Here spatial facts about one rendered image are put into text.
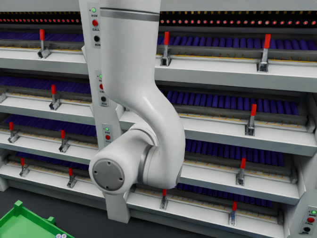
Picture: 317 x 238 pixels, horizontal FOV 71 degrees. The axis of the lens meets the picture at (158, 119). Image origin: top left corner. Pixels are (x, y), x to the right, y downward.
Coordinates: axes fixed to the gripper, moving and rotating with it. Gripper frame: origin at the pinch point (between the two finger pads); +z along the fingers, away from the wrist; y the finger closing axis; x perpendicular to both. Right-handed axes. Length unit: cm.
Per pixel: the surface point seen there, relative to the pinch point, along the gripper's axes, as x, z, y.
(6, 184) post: -49, 16, -86
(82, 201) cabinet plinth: -49, 17, -41
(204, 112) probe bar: 3.0, 10.8, 12.4
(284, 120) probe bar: 3.0, 11.4, 36.4
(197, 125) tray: -0.9, 7.2, 11.0
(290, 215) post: -30, 13, 45
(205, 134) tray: -2.9, 5.8, 13.7
